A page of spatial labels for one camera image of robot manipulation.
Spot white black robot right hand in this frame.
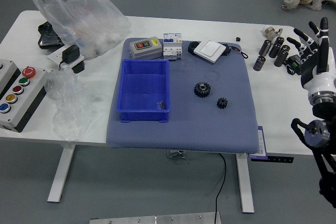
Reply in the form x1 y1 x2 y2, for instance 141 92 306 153
286 17 336 96

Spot small black gear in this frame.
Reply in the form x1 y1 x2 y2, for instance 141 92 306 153
216 97 230 109

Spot big black gear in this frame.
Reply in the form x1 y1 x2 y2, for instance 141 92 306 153
194 81 213 100

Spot blue plastic box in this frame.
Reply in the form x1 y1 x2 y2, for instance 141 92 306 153
116 59 173 124

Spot grey control box coloured buttons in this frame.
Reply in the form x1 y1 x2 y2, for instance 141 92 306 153
0 66 49 133

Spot grey box with black side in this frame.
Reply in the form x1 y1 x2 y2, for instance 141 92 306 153
0 60 21 96

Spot black module green terminal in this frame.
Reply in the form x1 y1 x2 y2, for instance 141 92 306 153
285 54 304 76

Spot silver metal fitting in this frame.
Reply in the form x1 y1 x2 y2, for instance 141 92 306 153
261 26 284 40

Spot purple white label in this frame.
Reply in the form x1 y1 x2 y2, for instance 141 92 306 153
249 126 269 161

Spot black ruler strip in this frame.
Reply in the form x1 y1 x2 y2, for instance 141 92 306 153
250 156 294 163

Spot white table leg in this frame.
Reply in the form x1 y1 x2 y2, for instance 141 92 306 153
47 145 77 204
235 153 255 214

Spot blue-grey padded mat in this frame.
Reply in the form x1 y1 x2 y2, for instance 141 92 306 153
106 37 260 154

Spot black round socket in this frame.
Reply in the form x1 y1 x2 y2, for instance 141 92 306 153
187 41 202 56

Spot white circuit breaker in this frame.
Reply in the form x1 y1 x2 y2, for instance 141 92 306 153
162 33 183 61

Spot silver metal plate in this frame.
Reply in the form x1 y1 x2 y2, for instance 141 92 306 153
89 212 222 224

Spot large clear plastic bag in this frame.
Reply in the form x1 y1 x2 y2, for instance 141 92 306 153
29 0 132 61

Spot black block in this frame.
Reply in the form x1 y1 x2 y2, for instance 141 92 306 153
71 60 86 74

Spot black power adapter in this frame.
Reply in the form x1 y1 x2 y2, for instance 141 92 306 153
58 44 81 71

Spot crumpled clear plastic wrap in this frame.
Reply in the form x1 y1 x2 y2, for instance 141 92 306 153
44 68 103 142

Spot white socket plate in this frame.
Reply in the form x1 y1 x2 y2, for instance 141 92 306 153
47 47 85 69

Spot black module with wires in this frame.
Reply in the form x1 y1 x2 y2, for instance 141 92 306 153
223 43 249 59

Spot white wall switch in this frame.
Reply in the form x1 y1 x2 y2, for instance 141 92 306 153
193 39 227 64

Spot black floor cable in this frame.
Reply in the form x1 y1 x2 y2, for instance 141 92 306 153
214 153 228 224

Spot metal bracket under table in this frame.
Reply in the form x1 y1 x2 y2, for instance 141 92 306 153
165 149 187 158

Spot grey push-button switch box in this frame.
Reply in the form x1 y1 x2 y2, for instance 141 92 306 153
129 36 163 60

